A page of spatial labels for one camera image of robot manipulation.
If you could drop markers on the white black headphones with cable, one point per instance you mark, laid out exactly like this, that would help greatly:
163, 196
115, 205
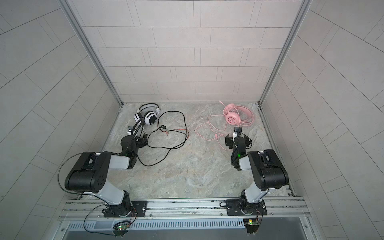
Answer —
149, 114

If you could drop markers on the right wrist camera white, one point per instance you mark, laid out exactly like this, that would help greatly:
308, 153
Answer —
237, 131

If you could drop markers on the circuit board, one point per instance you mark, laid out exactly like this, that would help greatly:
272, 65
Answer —
251, 225
121, 228

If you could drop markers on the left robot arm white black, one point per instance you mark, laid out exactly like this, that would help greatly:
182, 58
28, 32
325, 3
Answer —
89, 176

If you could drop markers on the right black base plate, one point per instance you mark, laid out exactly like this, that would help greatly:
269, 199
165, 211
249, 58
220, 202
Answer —
239, 207

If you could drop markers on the right circuit board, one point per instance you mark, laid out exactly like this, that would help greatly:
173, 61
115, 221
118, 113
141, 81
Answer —
251, 225

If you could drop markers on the aluminium mounting rail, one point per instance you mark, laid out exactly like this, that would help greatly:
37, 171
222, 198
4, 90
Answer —
209, 208

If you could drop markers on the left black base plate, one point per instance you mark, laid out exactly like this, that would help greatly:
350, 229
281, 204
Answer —
126, 209

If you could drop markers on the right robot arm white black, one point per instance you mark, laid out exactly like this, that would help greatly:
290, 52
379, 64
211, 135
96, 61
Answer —
268, 174

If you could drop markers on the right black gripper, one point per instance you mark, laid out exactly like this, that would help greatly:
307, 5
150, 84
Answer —
237, 139

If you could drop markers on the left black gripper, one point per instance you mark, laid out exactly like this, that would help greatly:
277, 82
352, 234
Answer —
140, 139

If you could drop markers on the pink headphones with cable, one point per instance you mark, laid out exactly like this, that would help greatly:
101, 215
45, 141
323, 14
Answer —
234, 115

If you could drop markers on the left circuit board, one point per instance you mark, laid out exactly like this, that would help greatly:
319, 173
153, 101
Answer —
121, 228

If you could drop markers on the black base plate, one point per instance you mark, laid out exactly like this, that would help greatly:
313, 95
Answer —
126, 209
239, 207

